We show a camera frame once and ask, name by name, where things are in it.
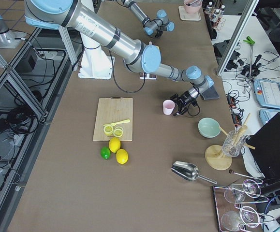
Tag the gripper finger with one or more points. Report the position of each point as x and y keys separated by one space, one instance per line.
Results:
x=181 y=110

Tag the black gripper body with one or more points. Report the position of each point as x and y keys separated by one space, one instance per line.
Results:
x=185 y=97

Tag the pink cup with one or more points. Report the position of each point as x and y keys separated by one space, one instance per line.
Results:
x=168 y=107

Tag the grey cloth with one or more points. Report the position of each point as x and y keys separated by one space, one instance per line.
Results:
x=210 y=94

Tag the green bowl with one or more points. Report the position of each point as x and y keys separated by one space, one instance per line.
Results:
x=209 y=127

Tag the wooden mug tree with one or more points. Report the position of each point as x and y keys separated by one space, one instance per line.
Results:
x=215 y=156

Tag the metal scoop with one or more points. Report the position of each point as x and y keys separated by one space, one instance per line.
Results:
x=189 y=171

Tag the glass mug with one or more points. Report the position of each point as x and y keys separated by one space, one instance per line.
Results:
x=233 y=144

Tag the yellow plastic knife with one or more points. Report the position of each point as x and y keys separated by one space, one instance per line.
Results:
x=118 y=122

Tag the lemon slice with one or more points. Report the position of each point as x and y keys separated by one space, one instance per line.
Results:
x=118 y=132
x=108 y=130

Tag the bamboo cutting board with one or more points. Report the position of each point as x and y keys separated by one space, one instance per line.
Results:
x=111 y=110

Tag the yellow lemon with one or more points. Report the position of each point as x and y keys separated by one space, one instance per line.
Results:
x=114 y=144
x=122 y=156

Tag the blue teach pendant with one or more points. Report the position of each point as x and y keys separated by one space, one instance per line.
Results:
x=267 y=93
x=266 y=114

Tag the green lime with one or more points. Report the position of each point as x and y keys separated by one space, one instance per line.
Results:
x=105 y=153

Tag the cream tray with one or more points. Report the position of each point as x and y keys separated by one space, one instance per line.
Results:
x=184 y=16

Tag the pink bowl of ice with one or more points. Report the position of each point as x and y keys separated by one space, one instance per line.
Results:
x=192 y=6

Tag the black monitor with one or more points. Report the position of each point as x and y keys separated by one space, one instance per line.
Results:
x=267 y=147

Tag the wine glass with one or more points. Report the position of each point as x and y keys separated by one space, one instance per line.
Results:
x=234 y=221
x=245 y=192

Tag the glass rack tray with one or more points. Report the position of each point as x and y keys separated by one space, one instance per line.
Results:
x=222 y=206

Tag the white wire cup rack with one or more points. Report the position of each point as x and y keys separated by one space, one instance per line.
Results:
x=149 y=76

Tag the aluminium frame post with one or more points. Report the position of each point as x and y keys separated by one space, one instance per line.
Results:
x=246 y=14

